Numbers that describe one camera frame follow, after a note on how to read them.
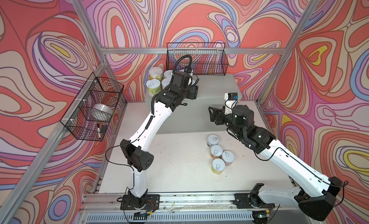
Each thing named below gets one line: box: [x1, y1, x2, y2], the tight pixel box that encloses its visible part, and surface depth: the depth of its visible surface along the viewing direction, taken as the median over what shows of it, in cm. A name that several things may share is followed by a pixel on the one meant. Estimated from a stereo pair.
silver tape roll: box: [92, 103, 114, 116], surface depth 74 cm
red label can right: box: [221, 150, 235, 167], surface depth 86 cm
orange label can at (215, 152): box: [209, 144, 223, 160], surface depth 88 cm
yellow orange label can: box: [148, 66, 164, 82], surface depth 76 cm
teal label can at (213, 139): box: [207, 134, 220, 148], surface depth 93 cm
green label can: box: [146, 78, 161, 97], surface depth 74 cm
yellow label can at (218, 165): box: [210, 157, 226, 175], surface depth 82 cm
